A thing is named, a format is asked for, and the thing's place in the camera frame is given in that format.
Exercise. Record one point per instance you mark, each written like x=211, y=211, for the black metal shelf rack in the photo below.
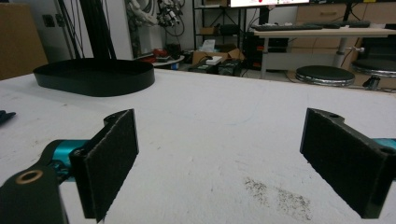
x=218, y=21

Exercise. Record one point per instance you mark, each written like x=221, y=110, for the black stand poles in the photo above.
x=90, y=29

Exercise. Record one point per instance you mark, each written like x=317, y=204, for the black round stool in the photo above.
x=375, y=67
x=324, y=75

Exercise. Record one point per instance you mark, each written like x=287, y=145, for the black oval tray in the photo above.
x=93, y=76

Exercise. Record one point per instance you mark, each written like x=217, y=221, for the light wooden desk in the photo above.
x=327, y=33

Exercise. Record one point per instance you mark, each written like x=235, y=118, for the monitor screen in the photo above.
x=269, y=2

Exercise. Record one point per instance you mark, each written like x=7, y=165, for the wooden drawer cabinet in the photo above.
x=339, y=14

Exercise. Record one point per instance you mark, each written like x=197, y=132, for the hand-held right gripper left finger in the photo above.
x=106, y=161

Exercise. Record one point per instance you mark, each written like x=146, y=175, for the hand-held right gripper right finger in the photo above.
x=345, y=161

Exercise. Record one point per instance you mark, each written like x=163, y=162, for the brown cardboard panel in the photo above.
x=18, y=40

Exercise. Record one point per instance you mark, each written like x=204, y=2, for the brown cardboard box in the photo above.
x=214, y=56

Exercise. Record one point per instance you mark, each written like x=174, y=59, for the black keyboard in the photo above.
x=286, y=27

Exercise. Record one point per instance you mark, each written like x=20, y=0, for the round white side table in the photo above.
x=168, y=60

